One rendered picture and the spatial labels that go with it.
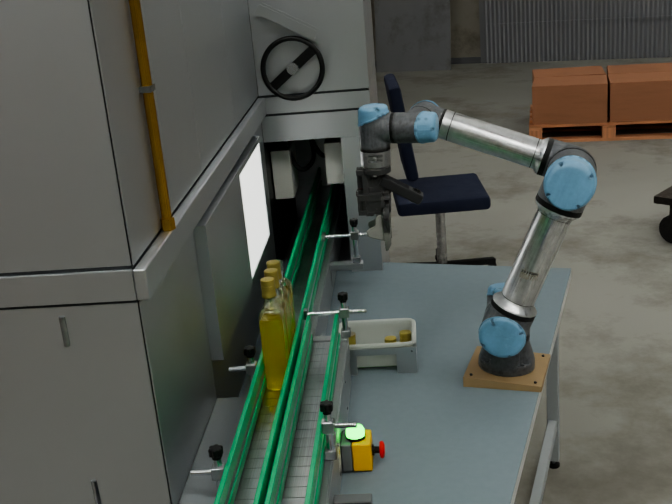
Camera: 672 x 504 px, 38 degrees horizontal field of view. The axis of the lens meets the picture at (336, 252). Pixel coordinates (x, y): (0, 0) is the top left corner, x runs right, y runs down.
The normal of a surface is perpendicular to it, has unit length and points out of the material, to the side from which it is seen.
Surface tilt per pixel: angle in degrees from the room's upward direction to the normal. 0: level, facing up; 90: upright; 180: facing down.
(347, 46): 90
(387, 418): 0
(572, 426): 0
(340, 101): 90
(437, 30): 82
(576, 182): 82
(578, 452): 0
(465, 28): 90
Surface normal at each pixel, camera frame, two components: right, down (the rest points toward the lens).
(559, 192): -0.22, 0.21
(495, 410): -0.08, -0.94
